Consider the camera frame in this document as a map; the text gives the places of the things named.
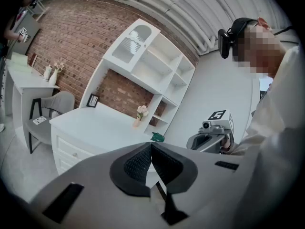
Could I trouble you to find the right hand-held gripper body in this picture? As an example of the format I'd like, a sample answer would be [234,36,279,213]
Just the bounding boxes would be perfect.
[186,109,235,154]

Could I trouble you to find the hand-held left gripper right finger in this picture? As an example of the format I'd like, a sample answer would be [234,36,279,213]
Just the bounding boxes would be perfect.
[152,142,198,196]

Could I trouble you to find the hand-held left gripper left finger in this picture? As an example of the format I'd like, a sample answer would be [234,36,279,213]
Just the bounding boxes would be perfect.
[109,142,152,198]

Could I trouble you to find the white cabinet door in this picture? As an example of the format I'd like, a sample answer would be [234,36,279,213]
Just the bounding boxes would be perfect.
[102,18,162,73]

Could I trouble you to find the small black box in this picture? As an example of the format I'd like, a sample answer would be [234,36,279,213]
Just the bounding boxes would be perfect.
[151,132,165,143]

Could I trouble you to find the white desk with drawers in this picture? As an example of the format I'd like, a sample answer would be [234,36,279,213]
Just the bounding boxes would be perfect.
[49,102,167,190]

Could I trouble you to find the person's right hand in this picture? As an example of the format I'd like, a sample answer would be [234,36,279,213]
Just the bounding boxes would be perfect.
[221,134,233,152]

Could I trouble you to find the person's beige shirt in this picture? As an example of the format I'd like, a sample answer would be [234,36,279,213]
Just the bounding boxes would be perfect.
[224,45,304,224]

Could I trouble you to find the bright window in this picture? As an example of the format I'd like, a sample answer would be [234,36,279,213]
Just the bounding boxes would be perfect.
[259,76,274,100]

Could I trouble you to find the pale pink flower bouquet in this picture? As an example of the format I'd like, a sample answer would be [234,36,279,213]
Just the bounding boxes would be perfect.
[136,105,150,121]

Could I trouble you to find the person's head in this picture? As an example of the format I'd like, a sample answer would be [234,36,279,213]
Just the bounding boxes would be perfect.
[232,17,286,79]

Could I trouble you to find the white shelf hutch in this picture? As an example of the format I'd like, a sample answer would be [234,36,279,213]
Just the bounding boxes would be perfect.
[78,18,196,143]

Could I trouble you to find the grey chair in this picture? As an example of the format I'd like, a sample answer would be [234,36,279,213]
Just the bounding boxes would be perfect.
[25,91,76,155]

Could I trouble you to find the white ceiling pipes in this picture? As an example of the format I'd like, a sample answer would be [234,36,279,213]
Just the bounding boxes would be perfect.
[38,0,253,56]

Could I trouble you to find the white vase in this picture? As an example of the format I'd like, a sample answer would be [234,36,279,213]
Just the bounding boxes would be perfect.
[49,68,59,86]

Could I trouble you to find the cream flower bouquet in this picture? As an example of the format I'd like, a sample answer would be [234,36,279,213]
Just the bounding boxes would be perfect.
[53,61,65,73]

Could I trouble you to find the brown book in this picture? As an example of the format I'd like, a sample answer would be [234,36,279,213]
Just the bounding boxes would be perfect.
[28,53,38,68]

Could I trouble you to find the pale cardboard box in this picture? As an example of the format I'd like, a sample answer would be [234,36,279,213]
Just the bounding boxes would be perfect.
[6,51,32,73]

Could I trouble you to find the grey partition board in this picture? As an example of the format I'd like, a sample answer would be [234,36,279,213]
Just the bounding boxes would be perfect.
[10,13,41,57]

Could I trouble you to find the white metal rack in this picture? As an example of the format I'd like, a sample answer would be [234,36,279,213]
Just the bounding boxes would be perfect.
[28,0,51,21]

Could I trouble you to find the black head-worn camera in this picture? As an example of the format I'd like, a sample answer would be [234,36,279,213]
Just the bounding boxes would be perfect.
[218,17,259,59]

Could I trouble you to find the black picture frame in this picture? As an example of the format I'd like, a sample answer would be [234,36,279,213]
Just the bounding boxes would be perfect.
[86,93,100,108]

